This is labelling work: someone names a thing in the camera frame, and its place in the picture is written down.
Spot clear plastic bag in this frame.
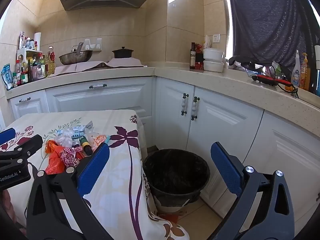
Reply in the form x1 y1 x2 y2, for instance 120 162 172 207
54 129 74 147

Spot red and black appliance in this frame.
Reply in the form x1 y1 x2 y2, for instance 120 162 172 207
251 74 294 87

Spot steel wok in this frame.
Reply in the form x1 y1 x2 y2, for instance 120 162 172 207
59 42 93 65

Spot black power cable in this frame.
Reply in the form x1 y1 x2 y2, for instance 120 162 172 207
271 61 300 99

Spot group of condiment bottles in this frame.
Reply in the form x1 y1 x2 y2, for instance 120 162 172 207
12 31 57 88

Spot floral tablecloth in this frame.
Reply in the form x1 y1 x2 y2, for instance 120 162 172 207
0 109 190 240

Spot red cardboard box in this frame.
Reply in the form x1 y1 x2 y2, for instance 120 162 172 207
156 204 189 221

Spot crumpled pale cloth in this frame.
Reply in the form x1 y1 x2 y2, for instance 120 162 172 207
229 60 248 71

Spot vertical cabinet door handle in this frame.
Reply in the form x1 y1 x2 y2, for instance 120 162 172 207
181 93 189 116
191 96 200 121

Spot orange dish soap bottle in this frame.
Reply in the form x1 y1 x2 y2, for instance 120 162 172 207
300 52 310 91

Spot pink stove cover cloth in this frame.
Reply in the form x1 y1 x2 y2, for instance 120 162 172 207
54 60 110 77
107 57 148 68

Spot white blue spray bottle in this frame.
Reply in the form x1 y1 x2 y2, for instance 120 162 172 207
291 50 302 88

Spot dark curtain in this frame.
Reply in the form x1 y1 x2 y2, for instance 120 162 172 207
226 0 320 65

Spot dark green yellow tube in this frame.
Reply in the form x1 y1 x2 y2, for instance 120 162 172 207
79 136 93 157

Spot white wall rack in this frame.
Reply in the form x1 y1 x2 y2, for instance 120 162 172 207
83 38 102 53

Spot white spice shelf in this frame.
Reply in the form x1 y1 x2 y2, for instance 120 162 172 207
16 49 43 67

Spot black trash bin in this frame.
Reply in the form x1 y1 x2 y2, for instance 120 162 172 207
143 149 210 207

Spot orange plastic bag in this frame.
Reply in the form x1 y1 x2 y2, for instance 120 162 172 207
45 140 83 175

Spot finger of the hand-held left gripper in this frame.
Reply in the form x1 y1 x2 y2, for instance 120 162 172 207
0 127 16 147
0 134 43 167

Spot blue white seasoning bag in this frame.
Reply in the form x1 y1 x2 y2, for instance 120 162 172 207
1 64 13 90

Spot red white checked ribbon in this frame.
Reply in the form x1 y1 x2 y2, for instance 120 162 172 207
59 147 84 167

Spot green packet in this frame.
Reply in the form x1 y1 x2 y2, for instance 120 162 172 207
271 61 283 77

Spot orange patterned clear wrapper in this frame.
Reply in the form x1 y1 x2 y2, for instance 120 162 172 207
87 131 110 153

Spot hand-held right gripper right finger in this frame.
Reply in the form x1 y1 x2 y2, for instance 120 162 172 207
209 142 295 240

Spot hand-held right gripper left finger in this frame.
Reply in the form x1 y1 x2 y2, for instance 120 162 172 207
26 142 118 240

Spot black lidded pot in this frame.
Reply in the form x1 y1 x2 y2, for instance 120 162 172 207
112 46 134 59

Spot yellow cooking oil bottle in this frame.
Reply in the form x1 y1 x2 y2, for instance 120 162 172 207
46 46 56 77

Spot dark glass bottle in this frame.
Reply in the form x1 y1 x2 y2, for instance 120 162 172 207
189 42 197 70

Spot red snack packets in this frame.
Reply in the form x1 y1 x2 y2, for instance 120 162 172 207
195 44 205 70

